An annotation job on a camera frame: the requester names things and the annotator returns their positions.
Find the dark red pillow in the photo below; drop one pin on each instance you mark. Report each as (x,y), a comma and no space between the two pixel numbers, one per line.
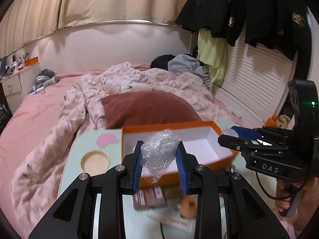
(146,108)

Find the white paper sachet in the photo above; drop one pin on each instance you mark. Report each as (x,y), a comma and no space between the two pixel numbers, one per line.
(173,221)

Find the pink floral duvet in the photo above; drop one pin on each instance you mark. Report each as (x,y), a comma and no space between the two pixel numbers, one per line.
(35,183)

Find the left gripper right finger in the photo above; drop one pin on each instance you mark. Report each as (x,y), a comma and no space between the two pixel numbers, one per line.
(186,164)

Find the orange cardboard box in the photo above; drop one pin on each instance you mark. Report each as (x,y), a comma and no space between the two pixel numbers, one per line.
(200,138)

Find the person's right hand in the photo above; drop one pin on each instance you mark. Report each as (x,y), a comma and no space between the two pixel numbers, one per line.
(304,212)

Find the mint green lap table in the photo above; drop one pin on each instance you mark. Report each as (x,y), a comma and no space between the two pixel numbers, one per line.
(96,152)

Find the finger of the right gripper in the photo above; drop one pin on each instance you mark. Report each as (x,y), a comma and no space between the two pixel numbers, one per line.
(247,133)

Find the light green hanging garment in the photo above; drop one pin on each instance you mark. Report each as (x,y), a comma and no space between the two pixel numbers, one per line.
(212,52)

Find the small orange box on shelf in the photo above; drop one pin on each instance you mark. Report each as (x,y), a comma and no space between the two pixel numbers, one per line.
(31,61)

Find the white bedside drawer cabinet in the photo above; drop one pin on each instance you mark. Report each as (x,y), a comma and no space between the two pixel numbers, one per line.
(17,86)

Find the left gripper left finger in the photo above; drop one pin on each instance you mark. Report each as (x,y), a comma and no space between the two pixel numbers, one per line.
(133,170)

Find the beige curtain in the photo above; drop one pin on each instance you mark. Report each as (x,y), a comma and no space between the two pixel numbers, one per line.
(27,20)

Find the brown bear plush coaster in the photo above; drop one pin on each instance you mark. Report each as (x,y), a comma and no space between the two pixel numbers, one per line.
(188,206)

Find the orange bottle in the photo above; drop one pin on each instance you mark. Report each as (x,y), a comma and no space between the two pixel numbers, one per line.
(272,121)

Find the black hanging clothes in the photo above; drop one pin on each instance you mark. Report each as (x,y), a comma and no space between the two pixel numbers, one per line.
(276,24)

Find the brown card box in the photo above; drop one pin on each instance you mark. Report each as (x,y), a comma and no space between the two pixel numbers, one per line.
(147,198)

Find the black clothes on bed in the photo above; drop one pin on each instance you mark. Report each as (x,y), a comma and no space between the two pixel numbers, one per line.
(161,62)

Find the clear plastic wrap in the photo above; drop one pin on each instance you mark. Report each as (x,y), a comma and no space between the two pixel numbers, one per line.
(158,152)

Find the grey blue clothes pile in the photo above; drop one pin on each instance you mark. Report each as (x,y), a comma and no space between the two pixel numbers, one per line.
(184,63)

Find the grey clothes by cabinet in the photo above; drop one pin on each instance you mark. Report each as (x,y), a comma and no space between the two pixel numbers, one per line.
(44,79)

